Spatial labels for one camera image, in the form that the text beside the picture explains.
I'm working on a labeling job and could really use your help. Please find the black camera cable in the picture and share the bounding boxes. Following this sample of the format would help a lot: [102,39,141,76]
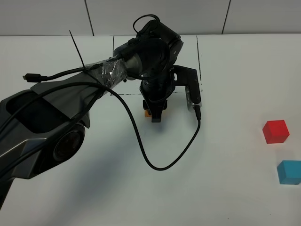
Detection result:
[0,80,202,171]

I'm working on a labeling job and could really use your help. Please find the orange block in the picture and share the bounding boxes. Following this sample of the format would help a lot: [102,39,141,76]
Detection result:
[145,109,164,120]

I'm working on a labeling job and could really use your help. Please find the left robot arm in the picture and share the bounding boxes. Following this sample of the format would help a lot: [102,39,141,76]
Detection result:
[0,18,183,202]

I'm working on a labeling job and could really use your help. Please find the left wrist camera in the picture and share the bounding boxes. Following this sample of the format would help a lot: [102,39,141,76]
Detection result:
[171,65,201,111]

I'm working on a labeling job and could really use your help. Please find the red block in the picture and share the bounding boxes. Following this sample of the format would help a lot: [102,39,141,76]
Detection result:
[262,120,290,144]

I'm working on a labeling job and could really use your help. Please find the blue block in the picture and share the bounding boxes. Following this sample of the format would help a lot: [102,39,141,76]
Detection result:
[277,160,301,185]

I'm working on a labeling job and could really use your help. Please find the black zip tie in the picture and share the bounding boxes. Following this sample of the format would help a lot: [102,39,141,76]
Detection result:
[69,30,86,69]

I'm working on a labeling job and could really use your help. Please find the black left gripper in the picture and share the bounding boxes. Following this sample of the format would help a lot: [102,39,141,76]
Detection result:
[140,70,175,123]

